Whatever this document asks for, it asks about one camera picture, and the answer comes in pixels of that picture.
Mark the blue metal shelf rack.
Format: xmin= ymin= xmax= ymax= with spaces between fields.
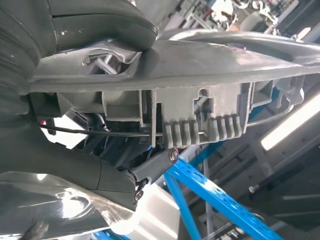
xmin=92 ymin=84 xmax=286 ymax=240

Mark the ceiling light strip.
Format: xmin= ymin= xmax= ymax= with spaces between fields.
xmin=260 ymin=92 xmax=320 ymax=152

